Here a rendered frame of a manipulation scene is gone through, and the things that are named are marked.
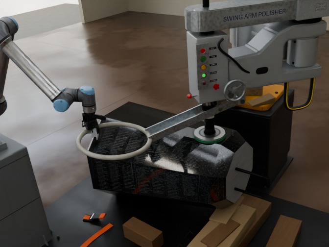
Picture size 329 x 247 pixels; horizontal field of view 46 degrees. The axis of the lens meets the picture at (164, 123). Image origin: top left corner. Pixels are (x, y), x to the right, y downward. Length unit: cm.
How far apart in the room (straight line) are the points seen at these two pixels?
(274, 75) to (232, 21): 48
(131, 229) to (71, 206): 74
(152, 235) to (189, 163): 63
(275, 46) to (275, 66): 13
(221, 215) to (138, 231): 62
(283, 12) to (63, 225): 230
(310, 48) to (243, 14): 54
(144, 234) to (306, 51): 168
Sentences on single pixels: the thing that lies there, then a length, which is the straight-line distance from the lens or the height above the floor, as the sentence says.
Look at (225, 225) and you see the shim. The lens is 281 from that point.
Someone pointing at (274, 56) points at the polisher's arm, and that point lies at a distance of 255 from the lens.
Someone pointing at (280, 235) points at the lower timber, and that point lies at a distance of 297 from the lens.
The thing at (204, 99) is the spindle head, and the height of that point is 114.
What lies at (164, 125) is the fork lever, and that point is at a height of 92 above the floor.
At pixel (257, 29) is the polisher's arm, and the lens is 303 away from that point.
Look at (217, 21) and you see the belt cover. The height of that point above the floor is 160.
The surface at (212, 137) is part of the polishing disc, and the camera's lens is 263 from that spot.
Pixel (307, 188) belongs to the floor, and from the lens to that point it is 362.
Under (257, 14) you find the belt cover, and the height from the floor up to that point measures 161.
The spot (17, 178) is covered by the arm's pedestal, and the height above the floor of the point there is 66.
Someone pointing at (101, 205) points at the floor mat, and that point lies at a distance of 347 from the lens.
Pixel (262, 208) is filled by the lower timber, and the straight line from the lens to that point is 315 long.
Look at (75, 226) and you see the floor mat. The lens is 332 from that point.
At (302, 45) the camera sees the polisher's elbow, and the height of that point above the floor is 138.
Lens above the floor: 212
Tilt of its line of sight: 27 degrees down
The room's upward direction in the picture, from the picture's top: 5 degrees counter-clockwise
